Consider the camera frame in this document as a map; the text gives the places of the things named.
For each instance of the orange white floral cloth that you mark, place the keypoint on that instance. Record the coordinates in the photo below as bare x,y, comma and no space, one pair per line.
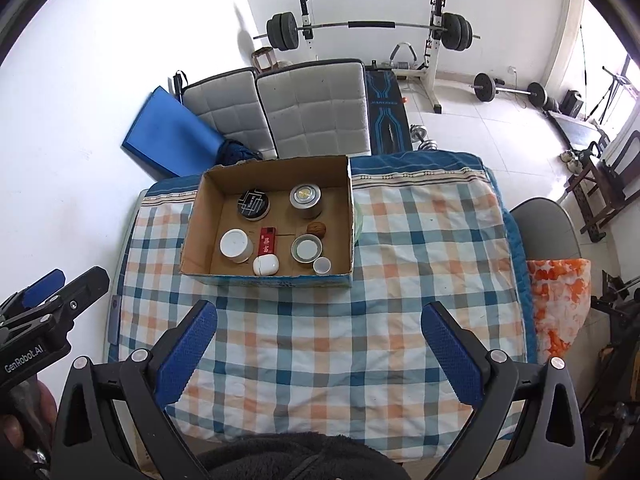
561,293

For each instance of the white earbud case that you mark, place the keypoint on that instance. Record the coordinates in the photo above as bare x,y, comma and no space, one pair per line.
266,265

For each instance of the plaid checkered tablecloth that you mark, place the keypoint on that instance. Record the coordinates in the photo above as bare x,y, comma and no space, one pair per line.
340,360

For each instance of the silver tin white lid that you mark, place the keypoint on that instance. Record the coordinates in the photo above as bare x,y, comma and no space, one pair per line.
306,248

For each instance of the black fleece garment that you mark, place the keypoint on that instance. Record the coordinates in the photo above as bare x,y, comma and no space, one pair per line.
306,455

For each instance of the dark wooden chair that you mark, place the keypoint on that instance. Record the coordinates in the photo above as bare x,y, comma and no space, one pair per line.
608,179

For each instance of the small barbell on floor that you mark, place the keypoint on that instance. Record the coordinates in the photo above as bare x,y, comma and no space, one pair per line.
486,89

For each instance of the black blue bench pad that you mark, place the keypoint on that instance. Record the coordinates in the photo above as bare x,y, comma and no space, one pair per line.
388,123

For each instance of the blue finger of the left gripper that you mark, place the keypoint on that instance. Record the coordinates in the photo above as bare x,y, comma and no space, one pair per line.
48,285

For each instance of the small white cup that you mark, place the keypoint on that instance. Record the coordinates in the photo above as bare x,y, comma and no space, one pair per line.
322,266

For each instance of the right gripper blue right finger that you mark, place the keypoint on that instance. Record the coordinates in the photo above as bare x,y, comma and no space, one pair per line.
458,352

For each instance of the open cardboard box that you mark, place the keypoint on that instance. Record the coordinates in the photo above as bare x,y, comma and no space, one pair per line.
214,212

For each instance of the grey cushion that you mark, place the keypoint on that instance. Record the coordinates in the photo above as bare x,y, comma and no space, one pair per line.
229,104
317,108

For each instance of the grey cushion rear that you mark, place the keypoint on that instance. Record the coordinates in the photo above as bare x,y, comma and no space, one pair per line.
229,104

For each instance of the brown walnut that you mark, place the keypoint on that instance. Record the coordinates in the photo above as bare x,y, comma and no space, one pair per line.
317,229

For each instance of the grey cushion front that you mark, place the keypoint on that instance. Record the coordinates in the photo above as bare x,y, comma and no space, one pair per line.
317,108

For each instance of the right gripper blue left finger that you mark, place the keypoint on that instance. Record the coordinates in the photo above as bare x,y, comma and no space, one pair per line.
180,349

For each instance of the person left hand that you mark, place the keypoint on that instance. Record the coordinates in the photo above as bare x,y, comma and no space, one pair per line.
28,417

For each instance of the white round jar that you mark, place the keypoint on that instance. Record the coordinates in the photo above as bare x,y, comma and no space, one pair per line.
236,246

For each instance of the grey chair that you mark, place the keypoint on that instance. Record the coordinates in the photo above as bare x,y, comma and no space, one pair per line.
546,230

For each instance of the red rectangular lighter box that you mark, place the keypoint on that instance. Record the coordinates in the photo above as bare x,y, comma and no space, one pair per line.
267,241

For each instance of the blue foam mat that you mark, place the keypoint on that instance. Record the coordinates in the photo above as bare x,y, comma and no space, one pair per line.
171,139

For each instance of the white weight bench rack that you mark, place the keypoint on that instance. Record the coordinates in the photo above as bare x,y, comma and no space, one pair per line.
403,61

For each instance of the silver metal canister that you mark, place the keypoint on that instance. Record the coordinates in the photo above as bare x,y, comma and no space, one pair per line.
306,199

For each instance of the black round patterned tin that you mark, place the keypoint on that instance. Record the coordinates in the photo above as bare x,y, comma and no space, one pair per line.
253,204

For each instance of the small wooden stool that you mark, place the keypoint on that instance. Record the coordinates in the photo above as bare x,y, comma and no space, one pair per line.
264,59

